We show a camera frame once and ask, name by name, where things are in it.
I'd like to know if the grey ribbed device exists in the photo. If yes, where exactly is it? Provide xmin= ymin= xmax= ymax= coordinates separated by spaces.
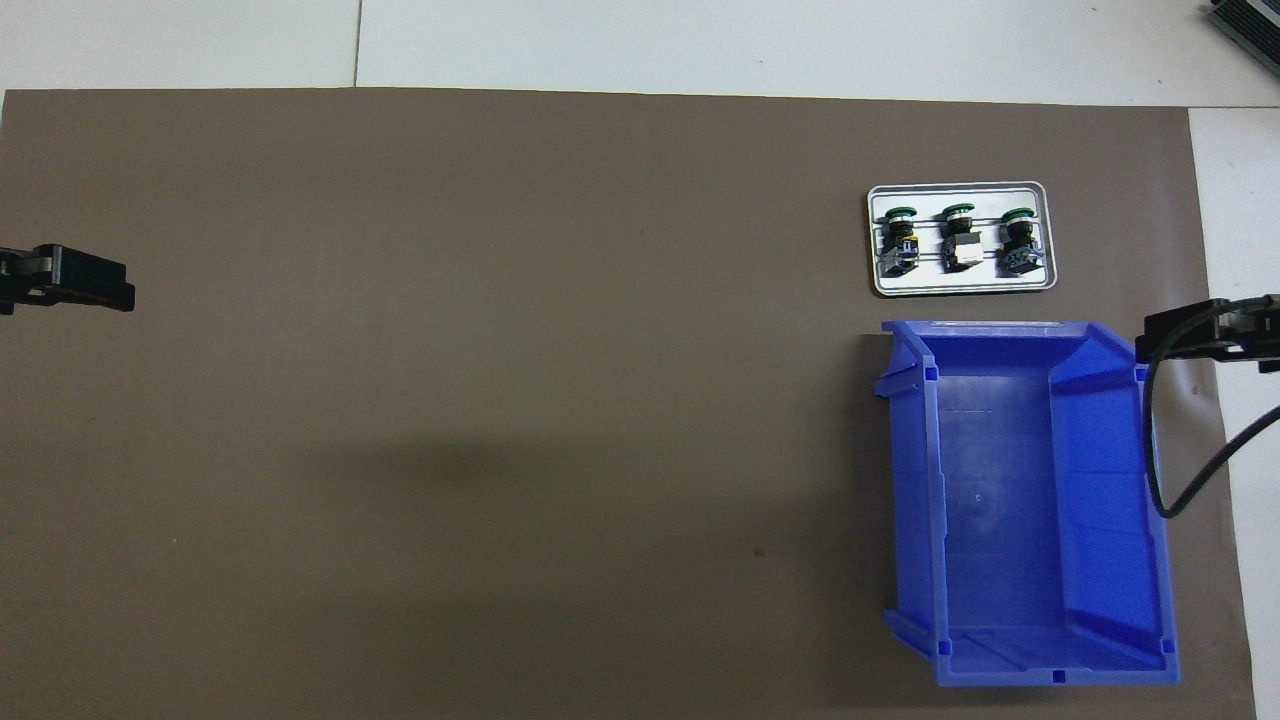
xmin=1205 ymin=0 xmax=1280 ymax=71

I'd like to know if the silver metal tray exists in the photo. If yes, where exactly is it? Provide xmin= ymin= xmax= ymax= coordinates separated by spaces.
xmin=866 ymin=181 xmax=1059 ymax=298

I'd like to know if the blue plastic storage bin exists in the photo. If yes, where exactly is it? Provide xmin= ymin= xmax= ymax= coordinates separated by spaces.
xmin=873 ymin=318 xmax=1181 ymax=689

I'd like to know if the green push button, yellow label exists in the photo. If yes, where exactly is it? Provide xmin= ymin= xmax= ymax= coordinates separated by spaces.
xmin=876 ymin=205 xmax=921 ymax=278

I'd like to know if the brown table mat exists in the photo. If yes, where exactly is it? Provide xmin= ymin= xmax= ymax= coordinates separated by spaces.
xmin=0 ymin=88 xmax=1259 ymax=720

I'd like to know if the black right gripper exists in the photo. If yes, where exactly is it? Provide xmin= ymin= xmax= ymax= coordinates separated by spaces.
xmin=1135 ymin=294 xmax=1280 ymax=373

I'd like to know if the green push button switch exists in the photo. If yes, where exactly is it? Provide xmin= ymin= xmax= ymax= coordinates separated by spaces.
xmin=998 ymin=207 xmax=1046 ymax=278
xmin=940 ymin=203 xmax=986 ymax=273

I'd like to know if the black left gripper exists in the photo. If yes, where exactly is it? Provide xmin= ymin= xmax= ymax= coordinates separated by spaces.
xmin=0 ymin=244 xmax=136 ymax=316

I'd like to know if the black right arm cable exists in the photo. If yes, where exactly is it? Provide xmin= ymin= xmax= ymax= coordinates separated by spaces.
xmin=1143 ymin=355 xmax=1280 ymax=519

